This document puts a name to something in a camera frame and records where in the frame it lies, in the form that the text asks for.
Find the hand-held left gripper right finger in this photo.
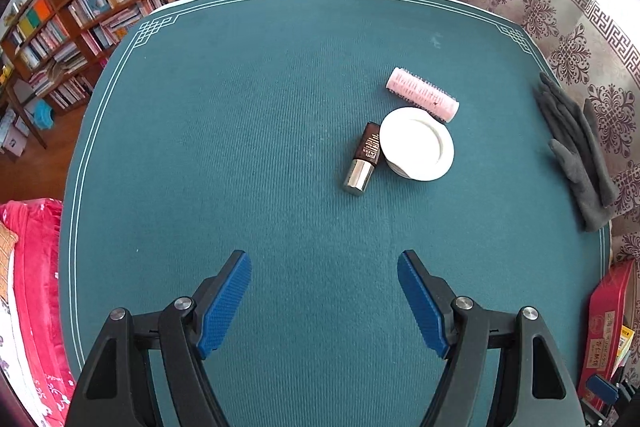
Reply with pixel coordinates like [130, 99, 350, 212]
[397, 249, 586, 427]

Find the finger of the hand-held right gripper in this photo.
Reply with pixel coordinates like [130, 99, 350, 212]
[586, 375, 619, 409]

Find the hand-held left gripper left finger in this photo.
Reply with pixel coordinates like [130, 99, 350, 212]
[65, 249, 252, 427]

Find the yellow small box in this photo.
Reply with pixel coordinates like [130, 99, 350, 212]
[619, 326, 637, 371]

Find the red tin box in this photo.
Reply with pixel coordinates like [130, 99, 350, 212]
[577, 259, 639, 414]

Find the brown bottle with silver cap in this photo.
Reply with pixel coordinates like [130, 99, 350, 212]
[342, 121, 384, 197]

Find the white round lid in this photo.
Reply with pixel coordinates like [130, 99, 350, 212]
[379, 106, 456, 182]

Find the pink hair roller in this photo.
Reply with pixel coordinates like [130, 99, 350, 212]
[385, 66, 461, 124]

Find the red floral blanket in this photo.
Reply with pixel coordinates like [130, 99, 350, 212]
[0, 199, 77, 427]

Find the grey glove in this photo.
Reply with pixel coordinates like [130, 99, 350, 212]
[549, 101, 621, 233]
[532, 71, 602, 148]

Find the blue plastic basket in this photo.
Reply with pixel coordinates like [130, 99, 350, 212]
[24, 99, 54, 131]

